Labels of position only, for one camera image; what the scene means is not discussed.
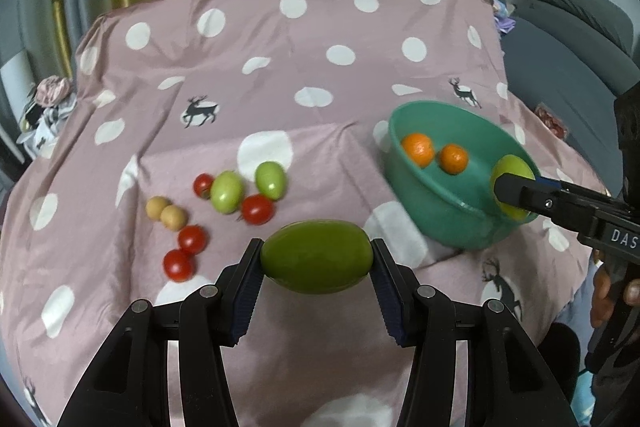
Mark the pink polka dot blanket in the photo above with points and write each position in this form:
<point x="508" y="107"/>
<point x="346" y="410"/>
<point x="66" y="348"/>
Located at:
<point x="300" y="72"/>

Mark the pink crumpled cloth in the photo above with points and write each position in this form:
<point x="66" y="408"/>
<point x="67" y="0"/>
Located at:
<point x="52" y="89"/>

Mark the green plastic bowl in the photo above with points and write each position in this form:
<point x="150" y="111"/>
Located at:
<point x="450" y="207"/>

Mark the red tomato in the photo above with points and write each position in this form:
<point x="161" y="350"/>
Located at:
<point x="257" y="208"/>
<point x="178" y="264"/>
<point x="203" y="184"/>
<point x="192" y="239"/>

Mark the orange mandarin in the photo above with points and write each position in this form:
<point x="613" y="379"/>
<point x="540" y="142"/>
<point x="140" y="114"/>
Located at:
<point x="419" y="149"/>
<point x="453" y="158"/>

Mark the yellow-green tomato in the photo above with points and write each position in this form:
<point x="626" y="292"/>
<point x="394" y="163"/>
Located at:
<point x="512" y="166"/>

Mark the grey sofa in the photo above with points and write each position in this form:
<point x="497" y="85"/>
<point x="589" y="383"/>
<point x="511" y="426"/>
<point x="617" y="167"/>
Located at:
<point x="565" y="57"/>

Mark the pastel purple cloth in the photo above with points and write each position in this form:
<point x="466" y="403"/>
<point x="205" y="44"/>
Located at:
<point x="504" y="19"/>

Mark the small tan round fruit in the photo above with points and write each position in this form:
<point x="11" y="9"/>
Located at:
<point x="175" y="218"/>
<point x="156" y="208"/>

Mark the white patterned cloth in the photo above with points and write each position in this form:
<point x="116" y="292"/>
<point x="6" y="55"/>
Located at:
<point x="47" y="122"/>

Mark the oval green tomato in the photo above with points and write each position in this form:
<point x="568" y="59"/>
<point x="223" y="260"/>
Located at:
<point x="316" y="257"/>

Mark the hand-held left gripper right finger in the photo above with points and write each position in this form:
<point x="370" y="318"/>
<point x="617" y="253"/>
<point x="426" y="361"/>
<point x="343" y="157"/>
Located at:
<point x="386" y="298"/>

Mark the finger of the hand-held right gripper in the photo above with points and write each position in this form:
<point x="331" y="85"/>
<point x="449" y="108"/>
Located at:
<point x="547" y="183"/>
<point x="515" y="192"/>

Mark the red printed packet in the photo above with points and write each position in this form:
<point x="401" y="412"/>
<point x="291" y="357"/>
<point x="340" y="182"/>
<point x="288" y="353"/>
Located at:
<point x="551" y="121"/>

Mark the person's right hand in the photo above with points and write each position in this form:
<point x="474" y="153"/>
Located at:
<point x="601" y="294"/>

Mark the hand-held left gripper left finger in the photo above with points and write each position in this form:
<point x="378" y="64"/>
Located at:
<point x="247" y="293"/>

